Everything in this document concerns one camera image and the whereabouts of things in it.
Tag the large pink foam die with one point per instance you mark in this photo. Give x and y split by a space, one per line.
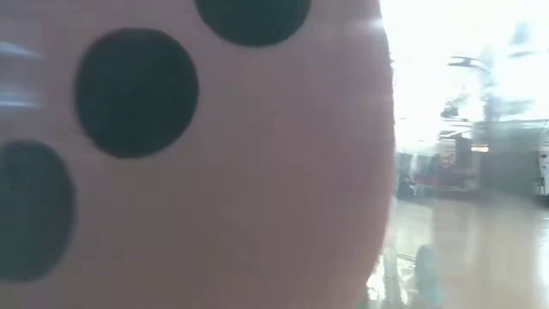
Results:
257 171

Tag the clear plastic container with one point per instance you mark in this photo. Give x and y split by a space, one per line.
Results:
401 279

